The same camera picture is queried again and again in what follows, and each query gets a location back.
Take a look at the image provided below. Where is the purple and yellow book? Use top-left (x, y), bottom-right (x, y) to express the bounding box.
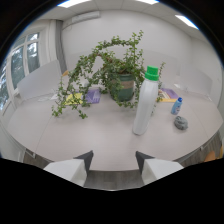
top-left (157, 87), bottom-right (180, 103)

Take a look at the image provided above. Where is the yellow paper sheet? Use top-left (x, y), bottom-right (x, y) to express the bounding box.
top-left (64, 92), bottom-right (84, 107)

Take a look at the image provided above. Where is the grey curtain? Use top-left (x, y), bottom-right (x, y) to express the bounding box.
top-left (54, 19), bottom-right (68, 75)

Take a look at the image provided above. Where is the orange chair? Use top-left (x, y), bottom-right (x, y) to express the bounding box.
top-left (203, 145), bottom-right (224, 163)

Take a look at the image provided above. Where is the dark green plant pot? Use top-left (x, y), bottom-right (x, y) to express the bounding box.
top-left (109, 73), bottom-right (136, 103)

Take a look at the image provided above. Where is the grey steel wool scrubber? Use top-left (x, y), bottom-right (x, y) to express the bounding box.
top-left (173, 115), bottom-right (189, 131)

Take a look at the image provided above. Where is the green leafy plant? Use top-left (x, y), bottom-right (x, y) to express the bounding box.
top-left (50, 30), bottom-right (167, 120)

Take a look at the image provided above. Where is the window with white frame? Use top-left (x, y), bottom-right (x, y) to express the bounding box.
top-left (0, 31), bottom-right (41, 112)

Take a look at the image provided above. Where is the white air conditioner unit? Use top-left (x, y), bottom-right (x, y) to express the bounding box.
top-left (70, 10), bottom-right (101, 25)

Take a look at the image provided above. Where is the rectangular ceiling light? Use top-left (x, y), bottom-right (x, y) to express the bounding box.
top-left (56, 0), bottom-right (92, 9)
top-left (174, 14), bottom-right (200, 31)
top-left (135, 0), bottom-right (160, 6)

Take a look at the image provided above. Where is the large white bottle green cap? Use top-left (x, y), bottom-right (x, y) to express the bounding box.
top-left (132, 65), bottom-right (160, 136)

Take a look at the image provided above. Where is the small blue bottle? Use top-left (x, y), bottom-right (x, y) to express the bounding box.
top-left (170, 96), bottom-right (184, 116)

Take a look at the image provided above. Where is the white desk divider panel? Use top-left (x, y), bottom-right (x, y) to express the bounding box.
top-left (16, 59), bottom-right (64, 101)

